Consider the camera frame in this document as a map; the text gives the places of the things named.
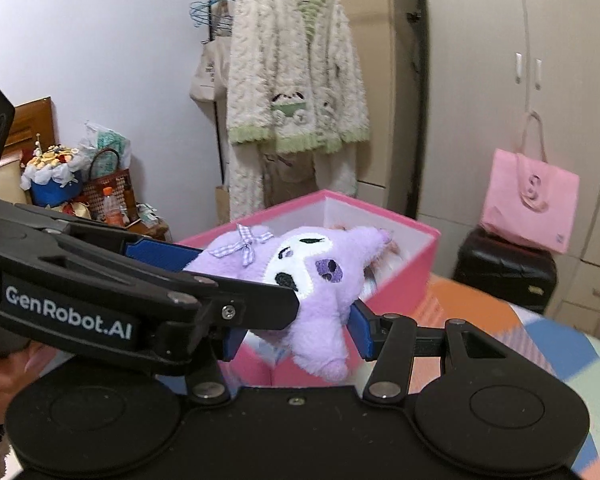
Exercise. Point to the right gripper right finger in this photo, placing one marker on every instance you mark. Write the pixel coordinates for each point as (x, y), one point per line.
(389, 341)

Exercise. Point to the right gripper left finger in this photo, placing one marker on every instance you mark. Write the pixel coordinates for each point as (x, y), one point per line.
(206, 381)

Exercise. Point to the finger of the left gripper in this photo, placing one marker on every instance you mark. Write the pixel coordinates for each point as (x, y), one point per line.
(162, 255)
(233, 303)

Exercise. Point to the purple kuromi plush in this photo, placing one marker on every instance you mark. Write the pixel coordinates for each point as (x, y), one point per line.
(315, 340)

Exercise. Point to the person left hand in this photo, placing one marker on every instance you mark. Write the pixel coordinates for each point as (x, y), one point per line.
(20, 369)

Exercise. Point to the pink storage box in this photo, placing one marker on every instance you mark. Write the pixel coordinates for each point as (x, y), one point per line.
(258, 363)

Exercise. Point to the orange drink bottle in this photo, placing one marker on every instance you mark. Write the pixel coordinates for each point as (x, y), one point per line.
(113, 213)

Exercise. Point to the brown paper bag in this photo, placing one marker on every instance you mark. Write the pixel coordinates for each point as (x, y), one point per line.
(222, 204)

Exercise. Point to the woven brown basket bag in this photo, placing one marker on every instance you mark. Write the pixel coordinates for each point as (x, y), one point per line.
(119, 180)

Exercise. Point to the black suitcase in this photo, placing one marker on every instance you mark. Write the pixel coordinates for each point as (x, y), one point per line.
(519, 275)

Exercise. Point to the beige canvas tote bag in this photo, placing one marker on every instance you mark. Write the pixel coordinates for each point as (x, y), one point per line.
(210, 79)

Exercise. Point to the pink tote bag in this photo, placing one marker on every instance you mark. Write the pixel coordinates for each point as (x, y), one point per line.
(530, 202)

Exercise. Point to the patchwork tablecloth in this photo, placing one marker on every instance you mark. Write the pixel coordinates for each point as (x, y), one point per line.
(569, 355)

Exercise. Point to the cream knit cardigan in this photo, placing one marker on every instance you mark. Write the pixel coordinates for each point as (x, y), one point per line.
(296, 102)

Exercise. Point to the beige wardrobe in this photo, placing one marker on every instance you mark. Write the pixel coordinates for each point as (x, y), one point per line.
(504, 74)

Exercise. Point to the blue wire hangers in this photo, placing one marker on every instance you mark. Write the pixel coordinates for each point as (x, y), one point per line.
(214, 15)

